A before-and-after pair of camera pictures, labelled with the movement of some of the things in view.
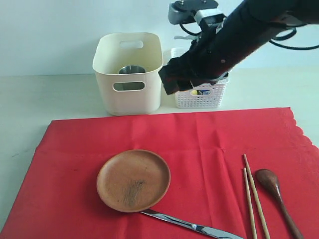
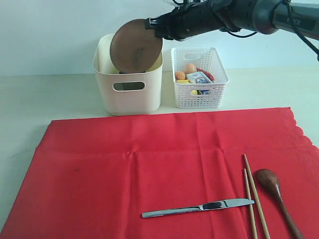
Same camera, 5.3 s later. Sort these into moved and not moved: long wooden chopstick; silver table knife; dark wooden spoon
Moved: silver table knife
Not moved: long wooden chopstick; dark wooden spoon
